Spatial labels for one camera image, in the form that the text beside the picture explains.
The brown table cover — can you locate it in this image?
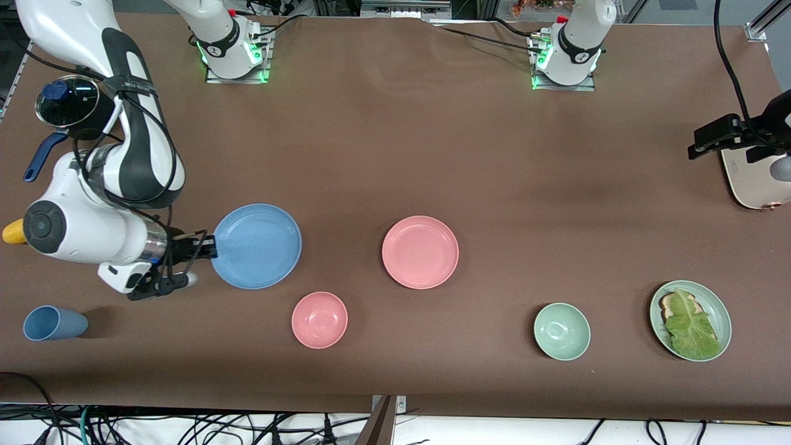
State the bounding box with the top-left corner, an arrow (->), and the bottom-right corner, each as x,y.
0,11 -> 791,422

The blue plate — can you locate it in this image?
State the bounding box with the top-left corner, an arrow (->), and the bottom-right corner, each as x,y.
211,203 -> 303,290

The pink bowl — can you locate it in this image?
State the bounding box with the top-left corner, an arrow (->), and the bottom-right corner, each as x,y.
291,292 -> 349,349

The green lettuce leaf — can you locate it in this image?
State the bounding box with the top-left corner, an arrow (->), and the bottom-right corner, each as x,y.
664,289 -> 721,359

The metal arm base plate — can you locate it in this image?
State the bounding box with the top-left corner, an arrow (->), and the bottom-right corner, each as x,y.
530,34 -> 598,93
204,25 -> 273,85

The toasted bread slice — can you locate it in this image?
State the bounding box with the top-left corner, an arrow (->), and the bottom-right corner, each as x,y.
659,293 -> 705,322

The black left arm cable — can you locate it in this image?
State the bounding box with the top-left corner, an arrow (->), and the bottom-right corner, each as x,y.
713,0 -> 791,149

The thick black cable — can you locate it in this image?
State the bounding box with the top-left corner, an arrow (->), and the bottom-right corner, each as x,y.
0,371 -> 59,445

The beige cutting board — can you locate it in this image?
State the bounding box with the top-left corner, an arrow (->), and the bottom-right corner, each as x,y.
721,147 -> 791,211

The blue cup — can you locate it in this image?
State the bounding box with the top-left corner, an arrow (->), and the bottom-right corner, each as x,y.
23,305 -> 89,342

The dark blue saucepan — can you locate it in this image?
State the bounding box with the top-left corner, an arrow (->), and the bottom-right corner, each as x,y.
23,74 -> 121,184

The green bowl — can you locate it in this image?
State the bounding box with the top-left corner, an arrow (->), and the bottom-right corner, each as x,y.
533,302 -> 591,361

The green plate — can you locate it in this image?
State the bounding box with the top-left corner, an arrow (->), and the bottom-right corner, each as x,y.
649,280 -> 733,362

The pink plate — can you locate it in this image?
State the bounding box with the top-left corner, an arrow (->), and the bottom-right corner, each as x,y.
381,215 -> 460,290

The brown wooden post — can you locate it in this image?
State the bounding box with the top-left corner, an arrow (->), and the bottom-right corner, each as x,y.
355,396 -> 396,445

